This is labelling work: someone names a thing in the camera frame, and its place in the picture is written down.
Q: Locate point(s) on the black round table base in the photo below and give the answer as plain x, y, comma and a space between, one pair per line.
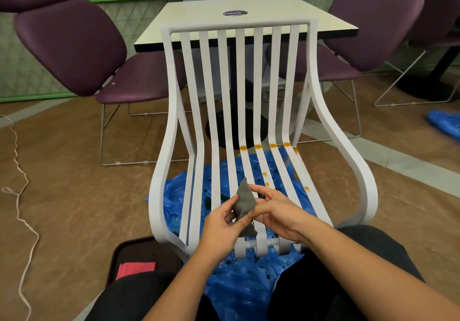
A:
427, 87
233, 130

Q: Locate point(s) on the person's right hand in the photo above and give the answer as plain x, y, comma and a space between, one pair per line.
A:
280, 213

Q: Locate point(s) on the pink cloth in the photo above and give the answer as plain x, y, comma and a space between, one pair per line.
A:
134, 269

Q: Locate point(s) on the person's left hand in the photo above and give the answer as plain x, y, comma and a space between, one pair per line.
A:
219, 234

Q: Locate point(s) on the round dark sticker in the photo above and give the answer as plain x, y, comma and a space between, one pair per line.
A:
234, 13

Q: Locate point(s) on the grey cleaning cloth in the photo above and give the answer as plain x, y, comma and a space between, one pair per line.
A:
244, 202

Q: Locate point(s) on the blue plastic sheet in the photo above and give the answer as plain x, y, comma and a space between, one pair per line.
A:
237, 284
445, 123

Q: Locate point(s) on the person's left forearm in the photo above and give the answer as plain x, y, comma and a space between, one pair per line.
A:
179, 292

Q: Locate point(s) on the cream square table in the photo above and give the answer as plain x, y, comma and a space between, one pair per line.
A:
194, 18

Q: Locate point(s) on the person's right forearm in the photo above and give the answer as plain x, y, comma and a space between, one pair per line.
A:
377, 274

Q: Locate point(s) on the white slatted chair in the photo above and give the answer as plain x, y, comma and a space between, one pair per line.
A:
169, 151

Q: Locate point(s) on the purple lounge chair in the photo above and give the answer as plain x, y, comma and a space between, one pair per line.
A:
72, 44
435, 11
373, 22

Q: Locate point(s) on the dark brown tray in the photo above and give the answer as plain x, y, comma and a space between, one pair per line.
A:
143, 252

